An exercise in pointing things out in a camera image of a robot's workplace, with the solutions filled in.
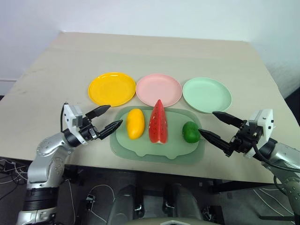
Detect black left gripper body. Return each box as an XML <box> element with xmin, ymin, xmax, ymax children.
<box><xmin>78</xmin><ymin>114</ymin><xmax>102</xmax><ymax>142</ymax></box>

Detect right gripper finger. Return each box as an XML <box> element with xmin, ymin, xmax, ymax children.
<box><xmin>212</xmin><ymin>111</ymin><xmax>247</xmax><ymax>129</ymax></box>
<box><xmin>198</xmin><ymin>128</ymin><xmax>235</xmax><ymax>158</ymax></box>

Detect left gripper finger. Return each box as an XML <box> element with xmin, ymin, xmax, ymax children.
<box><xmin>85</xmin><ymin>105</ymin><xmax>111</xmax><ymax>121</ymax></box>
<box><xmin>97</xmin><ymin>119</ymin><xmax>124</xmax><ymax>140</ymax></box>

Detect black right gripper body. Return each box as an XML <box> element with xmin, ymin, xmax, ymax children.
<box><xmin>230</xmin><ymin>120</ymin><xmax>263</xmax><ymax>155</ymax></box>

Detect yellow plate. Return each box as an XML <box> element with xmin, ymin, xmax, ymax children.
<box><xmin>88</xmin><ymin>72</ymin><xmax>137</xmax><ymax>108</ymax></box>

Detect green lime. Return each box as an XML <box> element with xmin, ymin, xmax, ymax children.
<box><xmin>182</xmin><ymin>121</ymin><xmax>201</xmax><ymax>143</ymax></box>

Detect pale green plate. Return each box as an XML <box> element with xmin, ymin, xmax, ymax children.
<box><xmin>182</xmin><ymin>77</ymin><xmax>233</xmax><ymax>114</ymax></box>

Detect pink plate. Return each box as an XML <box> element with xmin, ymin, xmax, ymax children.
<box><xmin>135</xmin><ymin>73</ymin><xmax>183</xmax><ymax>108</ymax></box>

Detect yellow mango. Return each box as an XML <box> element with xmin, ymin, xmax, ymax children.
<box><xmin>126</xmin><ymin>108</ymin><xmax>145</xmax><ymax>140</ymax></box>

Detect pale green plastic tray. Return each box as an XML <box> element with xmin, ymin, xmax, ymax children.
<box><xmin>109</xmin><ymin>105</ymin><xmax>206</xmax><ymax>165</ymax></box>

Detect red watermelon slice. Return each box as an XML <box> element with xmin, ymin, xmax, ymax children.
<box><xmin>149</xmin><ymin>99</ymin><xmax>169</xmax><ymax>145</ymax></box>

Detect dark grey rounded shape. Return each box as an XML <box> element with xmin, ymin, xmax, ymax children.
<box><xmin>107</xmin><ymin>184</ymin><xmax>142</xmax><ymax>225</ymax></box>

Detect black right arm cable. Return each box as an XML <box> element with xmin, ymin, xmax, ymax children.
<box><xmin>251</xmin><ymin>140</ymin><xmax>300</xmax><ymax>195</ymax></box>

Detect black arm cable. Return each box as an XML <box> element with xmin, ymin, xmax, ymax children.
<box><xmin>60</xmin><ymin>102</ymin><xmax>69</xmax><ymax>133</ymax></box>
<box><xmin>251</xmin><ymin>140</ymin><xmax>300</xmax><ymax>195</ymax></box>

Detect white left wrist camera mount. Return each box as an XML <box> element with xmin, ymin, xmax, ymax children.
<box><xmin>62</xmin><ymin>104</ymin><xmax>88</xmax><ymax>144</ymax></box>

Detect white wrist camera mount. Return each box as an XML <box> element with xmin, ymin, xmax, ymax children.
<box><xmin>62</xmin><ymin>104</ymin><xmax>88</xmax><ymax>144</ymax></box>
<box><xmin>243</xmin><ymin>108</ymin><xmax>274</xmax><ymax>159</ymax></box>

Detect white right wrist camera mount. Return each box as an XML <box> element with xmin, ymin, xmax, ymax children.
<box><xmin>243</xmin><ymin>108</ymin><xmax>274</xmax><ymax>159</ymax></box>

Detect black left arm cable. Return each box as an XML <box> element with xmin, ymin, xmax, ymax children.
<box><xmin>60</xmin><ymin>102</ymin><xmax>69</xmax><ymax>133</ymax></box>

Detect black table frame bar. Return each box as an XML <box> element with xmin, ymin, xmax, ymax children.
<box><xmin>209</xmin><ymin>178</ymin><xmax>278</xmax><ymax>195</ymax></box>

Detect thin white floor cable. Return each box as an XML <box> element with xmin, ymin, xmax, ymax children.
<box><xmin>89</xmin><ymin>184</ymin><xmax>116</xmax><ymax>222</ymax></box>

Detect tangled white floor cables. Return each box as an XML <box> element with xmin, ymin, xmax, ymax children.
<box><xmin>0</xmin><ymin>158</ymin><xmax>28</xmax><ymax>188</ymax></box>

